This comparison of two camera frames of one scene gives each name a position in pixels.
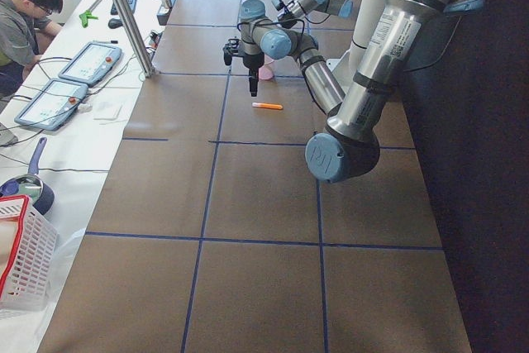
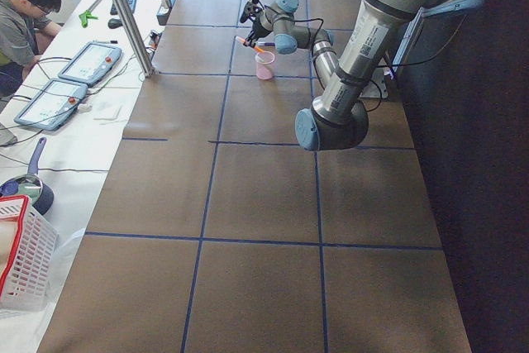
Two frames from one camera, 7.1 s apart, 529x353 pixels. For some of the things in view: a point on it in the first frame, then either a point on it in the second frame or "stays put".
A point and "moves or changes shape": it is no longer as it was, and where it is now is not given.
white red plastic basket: (29, 250) stays put
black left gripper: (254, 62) to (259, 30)
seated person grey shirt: (27, 2) stays put
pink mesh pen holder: (267, 71) stays put
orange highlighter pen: (271, 106) moves or changes shape
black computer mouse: (114, 23) stays put
